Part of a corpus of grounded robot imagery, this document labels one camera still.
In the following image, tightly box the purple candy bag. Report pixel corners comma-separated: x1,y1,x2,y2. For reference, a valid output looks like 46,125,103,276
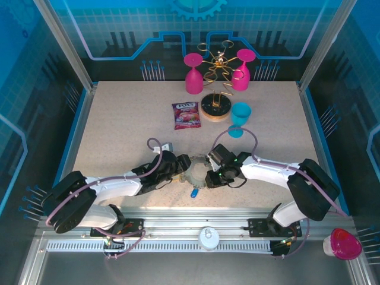
171,102,202,131

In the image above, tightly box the teal plastic goblet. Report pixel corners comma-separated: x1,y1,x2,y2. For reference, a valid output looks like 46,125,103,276
227,102,252,140

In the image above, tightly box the white pull-tab can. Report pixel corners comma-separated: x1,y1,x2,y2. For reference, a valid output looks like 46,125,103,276
198,227,220,251

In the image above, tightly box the pink plastic goblet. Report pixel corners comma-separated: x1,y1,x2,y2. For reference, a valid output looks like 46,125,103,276
183,52,204,95
230,49,256,91

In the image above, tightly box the blue table edge strip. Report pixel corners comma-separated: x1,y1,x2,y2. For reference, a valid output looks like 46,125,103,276
305,87,349,215
55,87,97,191

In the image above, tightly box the white cup with pink lid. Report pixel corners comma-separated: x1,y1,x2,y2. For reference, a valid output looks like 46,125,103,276
322,227,363,261

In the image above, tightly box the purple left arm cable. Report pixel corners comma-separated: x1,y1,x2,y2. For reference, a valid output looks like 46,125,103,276
46,137,167,228

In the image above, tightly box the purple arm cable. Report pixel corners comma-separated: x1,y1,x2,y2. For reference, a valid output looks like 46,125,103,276
212,128,348,217
46,137,167,228

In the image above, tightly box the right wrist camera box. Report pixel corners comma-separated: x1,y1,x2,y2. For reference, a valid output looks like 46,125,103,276
205,154,220,173

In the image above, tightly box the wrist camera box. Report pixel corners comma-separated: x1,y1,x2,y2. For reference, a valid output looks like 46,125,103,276
153,141,174,154
205,154,220,173

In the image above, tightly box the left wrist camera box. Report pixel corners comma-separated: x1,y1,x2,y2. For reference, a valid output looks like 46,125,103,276
153,141,174,154

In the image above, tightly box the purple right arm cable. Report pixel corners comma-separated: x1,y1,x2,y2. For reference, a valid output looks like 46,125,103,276
212,128,348,217

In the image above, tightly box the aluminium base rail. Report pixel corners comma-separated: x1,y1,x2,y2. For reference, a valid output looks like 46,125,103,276
37,207,356,241

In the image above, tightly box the gold wire glass rack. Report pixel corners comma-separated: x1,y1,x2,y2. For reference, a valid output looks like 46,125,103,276
197,40,235,123

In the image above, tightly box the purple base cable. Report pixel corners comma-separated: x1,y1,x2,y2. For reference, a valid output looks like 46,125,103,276
91,228,147,261
272,219,312,259

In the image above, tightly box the white slotted cable duct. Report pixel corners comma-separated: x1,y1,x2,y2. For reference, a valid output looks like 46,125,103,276
46,239,273,254

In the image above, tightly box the aluminium frame post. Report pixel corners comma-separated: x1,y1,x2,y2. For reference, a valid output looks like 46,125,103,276
296,0,357,93
32,0,99,93

